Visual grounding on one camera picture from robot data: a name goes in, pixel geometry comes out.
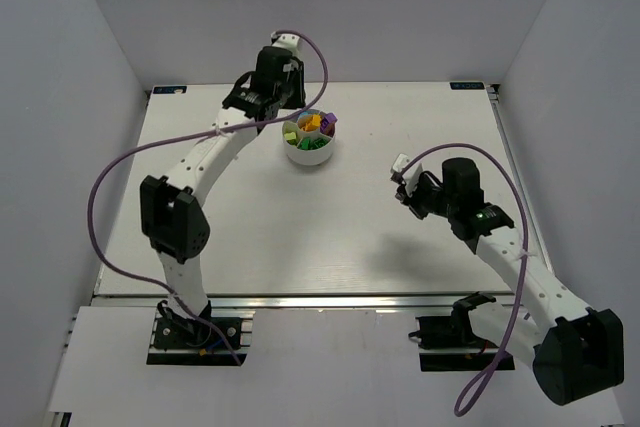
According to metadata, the orange rectangular lego brick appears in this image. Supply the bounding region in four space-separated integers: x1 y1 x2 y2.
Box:
298 114 322 132

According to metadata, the light purple lego brick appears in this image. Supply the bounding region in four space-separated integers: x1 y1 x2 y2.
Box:
324 113 337 125

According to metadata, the dark green curved lego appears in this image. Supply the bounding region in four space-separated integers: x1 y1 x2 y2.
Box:
298 138 316 151

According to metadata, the green sloped lego brick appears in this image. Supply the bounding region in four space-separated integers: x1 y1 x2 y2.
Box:
312 138 326 150

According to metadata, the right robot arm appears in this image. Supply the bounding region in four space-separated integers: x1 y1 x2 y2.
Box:
391 154 624 405

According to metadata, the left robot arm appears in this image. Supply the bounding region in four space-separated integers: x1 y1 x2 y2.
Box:
140 34 306 317

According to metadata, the white round divided container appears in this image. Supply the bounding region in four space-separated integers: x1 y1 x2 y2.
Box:
281 110 336 167

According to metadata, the blue label right corner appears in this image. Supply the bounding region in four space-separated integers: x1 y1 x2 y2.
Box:
449 81 485 90

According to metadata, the blue label corner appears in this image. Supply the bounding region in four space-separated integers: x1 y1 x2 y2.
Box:
449 81 485 90
151 85 187 95

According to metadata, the blue label left corner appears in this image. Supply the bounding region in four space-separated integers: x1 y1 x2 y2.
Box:
151 85 187 95

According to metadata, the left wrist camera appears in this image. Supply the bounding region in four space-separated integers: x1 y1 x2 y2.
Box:
271 32 303 57

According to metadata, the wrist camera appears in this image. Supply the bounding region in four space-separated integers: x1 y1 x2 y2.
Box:
271 32 303 57
391 153 424 198

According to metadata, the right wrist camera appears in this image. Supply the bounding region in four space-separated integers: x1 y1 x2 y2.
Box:
391 153 424 198

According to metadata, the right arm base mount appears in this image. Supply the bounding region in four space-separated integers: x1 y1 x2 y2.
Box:
407 292 499 373

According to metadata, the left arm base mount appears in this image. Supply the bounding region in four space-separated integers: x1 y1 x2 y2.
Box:
146 301 252 367

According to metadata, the aluminium front rail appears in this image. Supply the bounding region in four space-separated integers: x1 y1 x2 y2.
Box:
90 292 514 310

